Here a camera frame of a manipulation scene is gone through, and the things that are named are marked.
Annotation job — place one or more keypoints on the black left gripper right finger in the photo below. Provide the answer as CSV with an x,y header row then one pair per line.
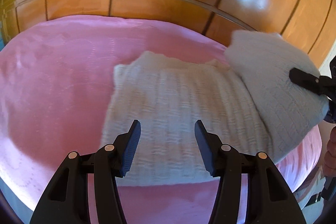
x,y
269,198

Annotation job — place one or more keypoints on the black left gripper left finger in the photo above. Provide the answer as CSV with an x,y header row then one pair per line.
x,y
65,198

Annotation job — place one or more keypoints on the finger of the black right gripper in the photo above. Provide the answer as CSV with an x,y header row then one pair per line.
x,y
305,80

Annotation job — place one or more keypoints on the white knitted sweater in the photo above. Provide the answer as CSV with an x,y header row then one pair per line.
x,y
249,102

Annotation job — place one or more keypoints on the person's right hand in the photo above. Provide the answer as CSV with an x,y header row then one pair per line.
x,y
329,162

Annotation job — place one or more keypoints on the pink bed sheet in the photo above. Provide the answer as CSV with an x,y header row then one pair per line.
x,y
56,83

